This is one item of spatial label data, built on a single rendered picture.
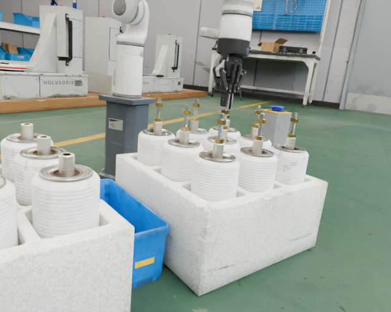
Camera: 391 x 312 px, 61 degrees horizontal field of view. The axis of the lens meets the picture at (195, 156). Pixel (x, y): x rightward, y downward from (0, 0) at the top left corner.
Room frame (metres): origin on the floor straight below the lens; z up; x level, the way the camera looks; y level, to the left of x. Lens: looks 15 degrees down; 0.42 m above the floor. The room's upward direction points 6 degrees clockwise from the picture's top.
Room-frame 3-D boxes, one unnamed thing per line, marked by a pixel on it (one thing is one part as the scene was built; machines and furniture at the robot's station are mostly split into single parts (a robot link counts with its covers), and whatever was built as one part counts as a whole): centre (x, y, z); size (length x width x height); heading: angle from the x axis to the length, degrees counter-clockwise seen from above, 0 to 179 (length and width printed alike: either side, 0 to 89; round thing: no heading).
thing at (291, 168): (0.79, -0.23, 0.16); 0.10 x 0.10 x 0.18
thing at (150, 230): (0.67, 0.17, 0.06); 0.30 x 0.11 x 0.12; 39
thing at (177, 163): (0.74, 0.03, 0.16); 0.10 x 0.10 x 0.18
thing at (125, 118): (1.17, 0.26, 0.15); 0.15 x 0.15 x 0.30; 66
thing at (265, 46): (5.61, -1.05, 0.87); 0.40 x 0.30 x 0.23; 52
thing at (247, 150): (0.72, -0.14, 0.25); 0.08 x 0.08 x 0.01
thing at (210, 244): (0.81, -0.06, 0.09); 0.39 x 0.39 x 0.18; 39
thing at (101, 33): (4.09, 0.83, 0.45); 1.51 x 0.57 x 0.74; 156
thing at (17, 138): (0.64, 0.34, 0.25); 0.08 x 0.08 x 0.01
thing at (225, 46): (0.81, -0.06, 0.45); 0.08 x 0.08 x 0.09
